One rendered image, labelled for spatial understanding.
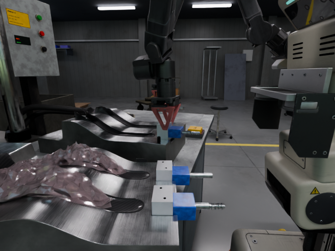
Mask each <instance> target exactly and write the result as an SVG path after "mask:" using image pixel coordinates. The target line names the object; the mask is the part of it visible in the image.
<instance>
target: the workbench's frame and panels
mask: <svg viewBox="0 0 335 251"><path fill-rule="evenodd" d="M213 121H214V118H213V120H212V122H211V124H210V127H209V129H208V132H207V134H206V137H205V139H204V142H203V144H202V147H201V149H200V151H199V154H198V156H197V159H196V161H195V164H194V166H193V169H192V171H191V173H203V172H204V155H205V142H206V139H207V137H208V134H209V131H210V129H211V126H212V123H213ZM202 191H203V178H190V182H189V185H186V186H185V188H184V191H183V193H193V194H194V199H195V202H196V203H202ZM199 213H201V210H196V219H195V221H178V237H179V251H191V247H192V242H193V238H194V234H195V229H196V225H197V221H198V216H199Z"/></svg>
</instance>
